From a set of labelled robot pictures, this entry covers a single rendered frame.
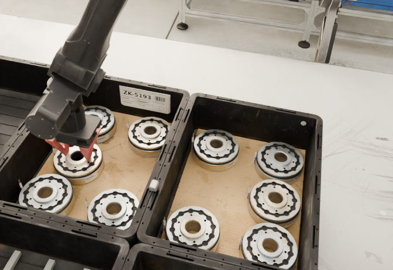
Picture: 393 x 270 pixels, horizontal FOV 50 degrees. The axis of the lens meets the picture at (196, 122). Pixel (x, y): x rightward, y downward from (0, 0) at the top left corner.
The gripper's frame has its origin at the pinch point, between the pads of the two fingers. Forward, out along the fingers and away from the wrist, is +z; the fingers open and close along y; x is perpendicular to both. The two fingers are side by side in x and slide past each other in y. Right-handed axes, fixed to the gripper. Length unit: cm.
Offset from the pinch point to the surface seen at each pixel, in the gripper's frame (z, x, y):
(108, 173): 4.0, -0.2, 6.7
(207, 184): 3.6, 2.7, 28.3
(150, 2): 88, 221, -58
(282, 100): 16, 51, 42
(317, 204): -6.8, -4.1, 49.3
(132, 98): -1.7, 18.6, 5.7
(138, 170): 3.8, 2.3, 12.8
